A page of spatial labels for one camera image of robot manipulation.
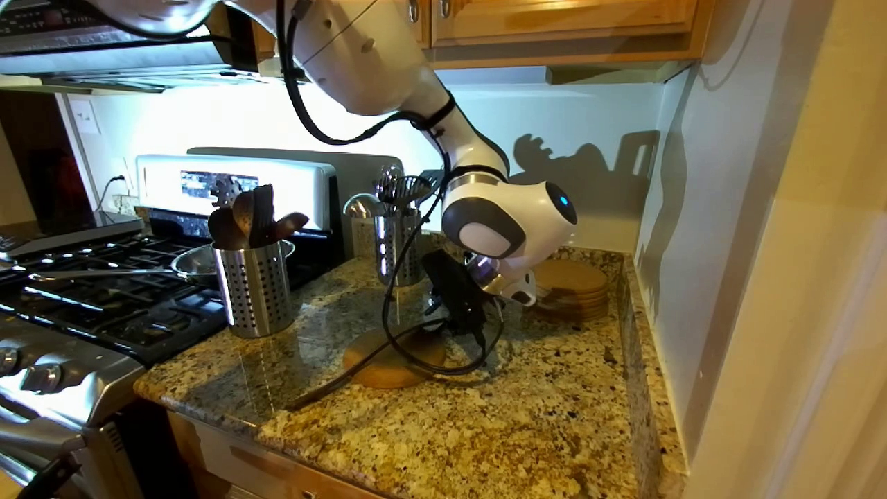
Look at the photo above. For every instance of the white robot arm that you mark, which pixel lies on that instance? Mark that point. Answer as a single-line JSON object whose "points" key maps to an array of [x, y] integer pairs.
{"points": [[366, 58]]}

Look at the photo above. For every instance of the round cork trivet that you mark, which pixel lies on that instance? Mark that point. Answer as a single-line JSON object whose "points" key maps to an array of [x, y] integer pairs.
{"points": [[381, 367]]}

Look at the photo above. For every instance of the dark wooden spoon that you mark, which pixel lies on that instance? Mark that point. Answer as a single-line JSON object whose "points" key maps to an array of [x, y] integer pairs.
{"points": [[348, 376]]}

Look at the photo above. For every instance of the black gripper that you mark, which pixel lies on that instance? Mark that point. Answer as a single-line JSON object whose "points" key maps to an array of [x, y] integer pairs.
{"points": [[460, 295]]}

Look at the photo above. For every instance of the stainless steel frying pan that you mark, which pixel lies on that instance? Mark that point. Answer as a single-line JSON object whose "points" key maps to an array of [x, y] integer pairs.
{"points": [[189, 263]]}

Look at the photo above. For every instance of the dark wooden spatula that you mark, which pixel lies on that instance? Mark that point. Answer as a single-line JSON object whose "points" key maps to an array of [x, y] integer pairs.
{"points": [[230, 222]]}

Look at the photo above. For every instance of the wooden upper cabinet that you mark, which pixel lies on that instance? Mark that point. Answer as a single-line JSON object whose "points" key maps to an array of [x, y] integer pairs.
{"points": [[460, 33]]}

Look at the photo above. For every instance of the stainless steel stove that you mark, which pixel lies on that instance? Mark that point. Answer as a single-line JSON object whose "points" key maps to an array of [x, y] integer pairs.
{"points": [[72, 426]]}

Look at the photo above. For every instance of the range hood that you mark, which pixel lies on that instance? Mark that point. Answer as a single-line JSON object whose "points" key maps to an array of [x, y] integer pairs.
{"points": [[128, 46]]}

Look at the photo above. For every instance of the perforated steel utensil holder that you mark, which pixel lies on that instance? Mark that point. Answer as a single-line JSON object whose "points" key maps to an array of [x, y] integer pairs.
{"points": [[255, 288]]}

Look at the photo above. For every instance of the wooden base cabinet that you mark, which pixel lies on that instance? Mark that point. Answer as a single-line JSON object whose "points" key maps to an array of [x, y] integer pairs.
{"points": [[233, 466]]}

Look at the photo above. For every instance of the round wooden board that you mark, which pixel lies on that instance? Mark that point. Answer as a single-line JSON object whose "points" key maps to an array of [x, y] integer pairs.
{"points": [[573, 288]]}

